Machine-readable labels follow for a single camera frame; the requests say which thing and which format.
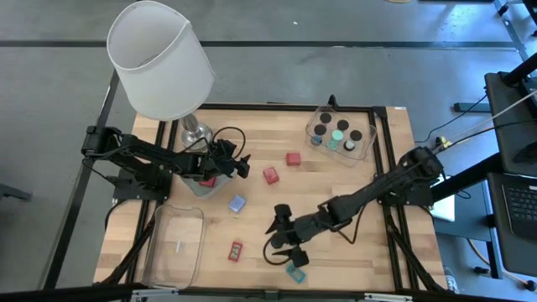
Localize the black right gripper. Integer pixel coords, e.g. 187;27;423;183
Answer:
264;204;331;268

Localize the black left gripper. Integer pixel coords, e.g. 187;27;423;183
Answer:
203;139;252;180

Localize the lavender charger block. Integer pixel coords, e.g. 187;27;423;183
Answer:
228;194;248;214

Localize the hourglass with blue sand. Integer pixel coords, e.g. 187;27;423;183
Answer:
310;123;328;147

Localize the teal flat digital timer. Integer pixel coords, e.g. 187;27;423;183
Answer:
285;262;308;284

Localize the clear dish with red block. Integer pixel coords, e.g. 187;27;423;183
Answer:
180;165;236;199

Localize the red flat digital timer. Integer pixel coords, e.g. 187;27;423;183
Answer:
227;241;244;263

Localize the silver lamp base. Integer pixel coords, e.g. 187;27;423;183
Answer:
179;112;214;152

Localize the teal hourglass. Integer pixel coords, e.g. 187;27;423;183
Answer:
326;129;345;151

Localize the small clear plastic bin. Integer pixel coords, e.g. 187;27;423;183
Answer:
305;104;378;168

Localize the hourglass with white sand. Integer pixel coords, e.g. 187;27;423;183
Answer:
343;129;363;152

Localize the large clear plastic bin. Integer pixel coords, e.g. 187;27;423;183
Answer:
141;204;206;290

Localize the white lamp shade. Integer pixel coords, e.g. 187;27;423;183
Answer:
106;0;216;122

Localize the white box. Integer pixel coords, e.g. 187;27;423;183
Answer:
430;174;456;222

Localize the black stand pole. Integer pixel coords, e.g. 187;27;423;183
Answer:
431;153;504;202

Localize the black beam with silver brackets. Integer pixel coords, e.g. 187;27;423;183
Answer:
0;283;537;302

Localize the black laptop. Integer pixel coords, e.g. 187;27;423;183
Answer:
487;171;537;278

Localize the grey furniture leg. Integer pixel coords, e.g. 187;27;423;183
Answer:
0;182;34;202

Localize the black cart shelf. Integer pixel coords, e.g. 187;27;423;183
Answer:
484;70;537;177

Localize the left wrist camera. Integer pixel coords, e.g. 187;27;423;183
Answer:
211;139;237;163

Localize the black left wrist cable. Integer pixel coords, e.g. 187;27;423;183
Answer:
211;125;248;160

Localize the black aluminium table frame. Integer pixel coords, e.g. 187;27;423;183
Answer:
41;69;448;294

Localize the white cable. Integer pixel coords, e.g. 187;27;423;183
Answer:
451;89;537;142

